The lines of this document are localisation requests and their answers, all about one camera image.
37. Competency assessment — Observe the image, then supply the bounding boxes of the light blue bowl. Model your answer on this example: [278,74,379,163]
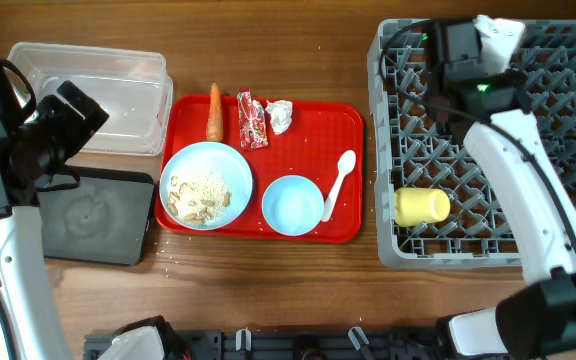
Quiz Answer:
[261,175,324,237]

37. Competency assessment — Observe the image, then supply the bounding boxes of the yellow plastic cup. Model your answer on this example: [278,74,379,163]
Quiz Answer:
[394,187,451,227]

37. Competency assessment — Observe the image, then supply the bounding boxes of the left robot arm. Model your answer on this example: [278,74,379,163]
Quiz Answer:
[0,59,108,359]

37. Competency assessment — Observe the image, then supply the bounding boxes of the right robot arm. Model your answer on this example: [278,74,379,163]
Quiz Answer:
[425,16,576,359]

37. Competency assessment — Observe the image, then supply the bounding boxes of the grey dishwasher rack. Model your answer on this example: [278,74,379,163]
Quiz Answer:
[367,19,576,270]

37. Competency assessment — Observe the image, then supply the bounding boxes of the clear plastic bin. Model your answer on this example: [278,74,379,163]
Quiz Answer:
[8,42,174,156]

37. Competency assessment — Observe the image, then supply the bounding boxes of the black tray bin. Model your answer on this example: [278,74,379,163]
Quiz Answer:
[38,167,156,266]

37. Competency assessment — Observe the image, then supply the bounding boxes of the light blue plate with rice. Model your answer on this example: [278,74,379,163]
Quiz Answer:
[159,142,254,231]

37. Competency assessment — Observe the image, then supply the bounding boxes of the orange carrot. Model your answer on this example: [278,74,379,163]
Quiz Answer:
[206,83,223,142]

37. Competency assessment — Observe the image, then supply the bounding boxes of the red snack wrapper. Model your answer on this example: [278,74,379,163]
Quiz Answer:
[236,88,269,151]

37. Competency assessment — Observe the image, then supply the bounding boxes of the crumpled white tissue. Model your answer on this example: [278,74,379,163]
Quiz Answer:
[265,100,293,135]

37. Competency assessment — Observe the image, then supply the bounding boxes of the red serving tray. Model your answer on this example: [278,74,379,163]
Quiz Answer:
[154,94,364,244]

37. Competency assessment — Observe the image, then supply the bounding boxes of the white plastic spoon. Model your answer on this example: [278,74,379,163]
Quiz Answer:
[321,150,357,222]

